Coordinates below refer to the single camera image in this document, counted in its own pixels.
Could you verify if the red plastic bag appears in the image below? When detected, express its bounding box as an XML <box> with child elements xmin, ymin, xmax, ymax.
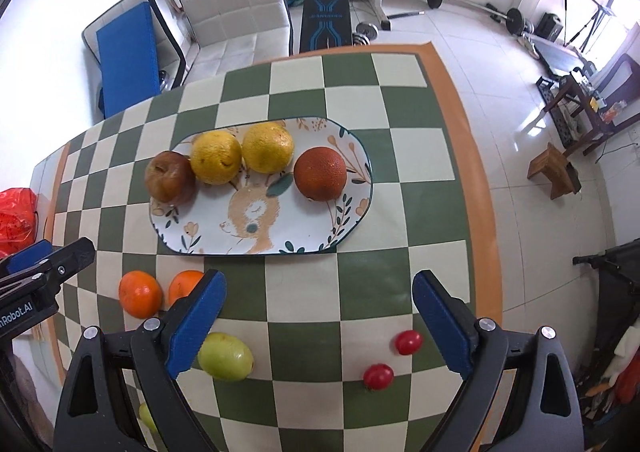
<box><xmin>0</xmin><ymin>187</ymin><xmax>39</xmax><ymax>259</ymax></box>

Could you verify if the red cherry tomato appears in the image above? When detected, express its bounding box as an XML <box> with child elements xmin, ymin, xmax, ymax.
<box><xmin>394</xmin><ymin>329</ymin><xmax>425</xmax><ymax>356</ymax></box>
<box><xmin>363</xmin><ymin>363</ymin><xmax>395</xmax><ymax>392</ymax></box>

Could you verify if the green checkered tablecloth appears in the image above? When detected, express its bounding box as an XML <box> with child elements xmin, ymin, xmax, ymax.
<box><xmin>30</xmin><ymin>42</ymin><xmax>503</xmax><ymax>452</ymax></box>

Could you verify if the white quilted sofa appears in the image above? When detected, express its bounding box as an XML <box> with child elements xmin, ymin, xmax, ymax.
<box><xmin>169</xmin><ymin>0</ymin><xmax>294</xmax><ymax>84</ymax></box>

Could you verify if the yellow orange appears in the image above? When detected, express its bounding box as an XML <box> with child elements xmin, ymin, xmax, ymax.
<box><xmin>241</xmin><ymin>121</ymin><xmax>295</xmax><ymax>174</ymax></box>
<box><xmin>190</xmin><ymin>131</ymin><xmax>244</xmax><ymax>185</ymax></box>

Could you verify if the small dumbbell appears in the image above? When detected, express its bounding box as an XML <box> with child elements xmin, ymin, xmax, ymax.
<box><xmin>352</xmin><ymin>21</ymin><xmax>379</xmax><ymax>47</ymax></box>

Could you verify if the wooden stool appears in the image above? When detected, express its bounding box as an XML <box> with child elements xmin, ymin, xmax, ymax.
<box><xmin>527</xmin><ymin>141</ymin><xmax>583</xmax><ymax>200</ymax></box>

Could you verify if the black blue weight bench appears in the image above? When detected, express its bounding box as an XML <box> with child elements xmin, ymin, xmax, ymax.
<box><xmin>298</xmin><ymin>0</ymin><xmax>354</xmax><ymax>54</ymax></box>

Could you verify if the small orange tangerine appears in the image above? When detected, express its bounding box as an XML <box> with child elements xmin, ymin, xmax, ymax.
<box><xmin>118</xmin><ymin>271</ymin><xmax>164</xmax><ymax>319</ymax></box>
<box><xmin>167</xmin><ymin>270</ymin><xmax>206</xmax><ymax>309</ymax></box>

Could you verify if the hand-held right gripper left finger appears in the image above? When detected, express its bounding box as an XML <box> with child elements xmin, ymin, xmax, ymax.
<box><xmin>52</xmin><ymin>269</ymin><xmax>228</xmax><ymax>452</ymax></box>

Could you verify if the black speaker box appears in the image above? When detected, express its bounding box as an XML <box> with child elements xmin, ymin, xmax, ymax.
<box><xmin>537</xmin><ymin>13</ymin><xmax>564</xmax><ymax>41</ymax></box>

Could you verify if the dark wooden side table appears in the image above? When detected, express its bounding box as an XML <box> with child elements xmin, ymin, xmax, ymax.
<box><xmin>542</xmin><ymin>54</ymin><xmax>640</xmax><ymax>159</ymax></box>

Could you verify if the small green guava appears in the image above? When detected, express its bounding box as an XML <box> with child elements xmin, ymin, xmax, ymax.
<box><xmin>138</xmin><ymin>402</ymin><xmax>161</xmax><ymax>436</ymax></box>

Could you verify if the brown bruised apple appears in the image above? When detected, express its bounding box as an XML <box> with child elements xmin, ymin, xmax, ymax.
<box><xmin>144</xmin><ymin>151</ymin><xmax>197</xmax><ymax>206</ymax></box>

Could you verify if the black folded frame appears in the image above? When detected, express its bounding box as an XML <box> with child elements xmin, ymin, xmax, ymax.
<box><xmin>572</xmin><ymin>241</ymin><xmax>640</xmax><ymax>368</ymax></box>

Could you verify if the large green guava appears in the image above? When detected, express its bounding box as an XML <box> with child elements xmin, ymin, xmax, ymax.
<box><xmin>197</xmin><ymin>331</ymin><xmax>255</xmax><ymax>382</ymax></box>

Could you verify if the dark red-brown orange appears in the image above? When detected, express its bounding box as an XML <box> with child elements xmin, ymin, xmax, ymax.
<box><xmin>293</xmin><ymin>147</ymin><xmax>348</xmax><ymax>202</ymax></box>

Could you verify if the blue cushioned chair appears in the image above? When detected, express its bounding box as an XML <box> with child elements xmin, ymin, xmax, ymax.
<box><xmin>81</xmin><ymin>0</ymin><xmax>189</xmax><ymax>126</ymax></box>

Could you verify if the black tripod stand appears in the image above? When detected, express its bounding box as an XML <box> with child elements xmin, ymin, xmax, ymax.
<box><xmin>564</xmin><ymin>0</ymin><xmax>617</xmax><ymax>53</ymax></box>

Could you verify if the oval patterned plate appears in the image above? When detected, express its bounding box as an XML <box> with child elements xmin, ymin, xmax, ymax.
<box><xmin>149</xmin><ymin>115</ymin><xmax>374</xmax><ymax>256</ymax></box>

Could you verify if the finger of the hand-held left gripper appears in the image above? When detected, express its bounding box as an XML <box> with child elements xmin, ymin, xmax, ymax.
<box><xmin>0</xmin><ymin>239</ymin><xmax>54</xmax><ymax>277</ymax></box>
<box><xmin>0</xmin><ymin>237</ymin><xmax>96</xmax><ymax>305</ymax></box>

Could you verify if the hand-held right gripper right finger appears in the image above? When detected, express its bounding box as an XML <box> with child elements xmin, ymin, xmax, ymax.
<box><xmin>412</xmin><ymin>269</ymin><xmax>587</xmax><ymax>452</ymax></box>

